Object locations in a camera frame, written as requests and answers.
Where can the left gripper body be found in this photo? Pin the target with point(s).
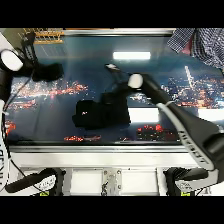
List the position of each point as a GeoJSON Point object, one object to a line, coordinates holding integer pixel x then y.
{"type": "Point", "coordinates": [50, 71]}

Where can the black garment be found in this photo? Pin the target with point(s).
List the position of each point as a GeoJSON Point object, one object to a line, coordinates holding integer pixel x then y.
{"type": "Point", "coordinates": [90, 115]}

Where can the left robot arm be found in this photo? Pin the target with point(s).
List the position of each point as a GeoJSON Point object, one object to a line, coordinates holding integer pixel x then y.
{"type": "Point", "coordinates": [10, 60]}

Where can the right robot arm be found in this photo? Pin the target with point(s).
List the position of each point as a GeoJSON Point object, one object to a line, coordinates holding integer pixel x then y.
{"type": "Point", "coordinates": [186, 123]}

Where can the checked shirt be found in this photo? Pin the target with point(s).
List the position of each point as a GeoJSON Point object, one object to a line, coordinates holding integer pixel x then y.
{"type": "Point", "coordinates": [208, 43]}

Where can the silver frame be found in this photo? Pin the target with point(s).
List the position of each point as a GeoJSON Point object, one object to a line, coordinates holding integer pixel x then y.
{"type": "Point", "coordinates": [133, 159]}

